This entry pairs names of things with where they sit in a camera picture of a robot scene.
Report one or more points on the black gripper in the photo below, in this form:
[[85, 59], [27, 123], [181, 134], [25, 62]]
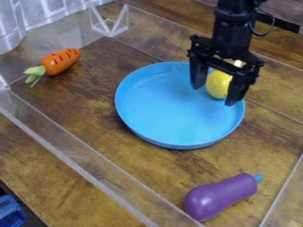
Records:
[[225, 52]]

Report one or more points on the yellow toy lemon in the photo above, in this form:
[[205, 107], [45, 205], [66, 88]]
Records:
[[217, 84]]

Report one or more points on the blue round tray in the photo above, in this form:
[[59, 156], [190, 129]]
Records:
[[169, 113]]

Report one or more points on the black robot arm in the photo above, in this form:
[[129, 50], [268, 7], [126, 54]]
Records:
[[236, 4]]

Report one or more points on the orange toy carrot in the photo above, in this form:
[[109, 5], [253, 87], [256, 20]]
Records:
[[54, 64]]

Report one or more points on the purple toy eggplant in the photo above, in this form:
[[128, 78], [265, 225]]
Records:
[[208, 200]]

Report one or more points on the blue plastic object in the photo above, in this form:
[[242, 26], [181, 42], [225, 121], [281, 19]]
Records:
[[13, 215]]

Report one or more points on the clear acrylic enclosure wall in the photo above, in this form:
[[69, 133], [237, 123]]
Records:
[[77, 164]]

